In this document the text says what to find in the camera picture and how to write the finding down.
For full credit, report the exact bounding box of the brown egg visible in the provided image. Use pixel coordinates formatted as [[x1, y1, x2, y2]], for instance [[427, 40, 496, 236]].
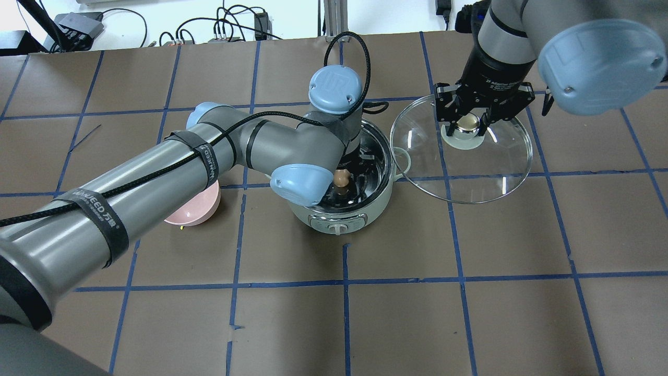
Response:
[[332, 169, 351, 190]]

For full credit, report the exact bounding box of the grey hub box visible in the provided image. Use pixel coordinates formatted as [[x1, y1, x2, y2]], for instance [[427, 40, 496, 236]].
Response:
[[54, 11, 103, 40]]

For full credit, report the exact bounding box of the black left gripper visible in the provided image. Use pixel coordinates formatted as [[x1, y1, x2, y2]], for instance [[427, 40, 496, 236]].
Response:
[[340, 148, 384, 181]]

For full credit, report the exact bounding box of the pink bowl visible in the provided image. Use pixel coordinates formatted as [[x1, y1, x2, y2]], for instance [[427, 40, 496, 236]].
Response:
[[164, 185, 221, 227]]

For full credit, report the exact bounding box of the aluminium frame post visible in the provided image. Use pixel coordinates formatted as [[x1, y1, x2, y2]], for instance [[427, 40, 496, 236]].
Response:
[[318, 0, 349, 42]]

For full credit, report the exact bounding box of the pale green electric pot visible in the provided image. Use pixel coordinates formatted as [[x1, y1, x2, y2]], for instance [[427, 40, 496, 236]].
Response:
[[288, 119, 411, 236]]

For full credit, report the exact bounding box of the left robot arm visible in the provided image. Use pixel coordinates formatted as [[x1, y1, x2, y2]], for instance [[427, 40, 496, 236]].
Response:
[[2, 31, 372, 375]]

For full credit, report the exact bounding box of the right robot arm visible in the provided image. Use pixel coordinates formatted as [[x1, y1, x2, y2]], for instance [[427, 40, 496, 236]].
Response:
[[434, 1, 666, 137]]

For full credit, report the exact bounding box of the glass pot lid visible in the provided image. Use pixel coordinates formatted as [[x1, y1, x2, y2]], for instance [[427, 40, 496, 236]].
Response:
[[389, 95, 533, 204]]

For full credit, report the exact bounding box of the black camera stand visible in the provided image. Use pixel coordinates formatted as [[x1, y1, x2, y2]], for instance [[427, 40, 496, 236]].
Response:
[[1, 1, 68, 53]]

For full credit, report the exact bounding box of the black power adapter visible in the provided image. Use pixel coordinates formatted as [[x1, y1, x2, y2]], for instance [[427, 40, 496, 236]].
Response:
[[254, 11, 270, 41]]

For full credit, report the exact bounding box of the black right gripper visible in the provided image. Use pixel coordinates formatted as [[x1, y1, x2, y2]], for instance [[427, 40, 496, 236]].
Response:
[[434, 44, 536, 138]]

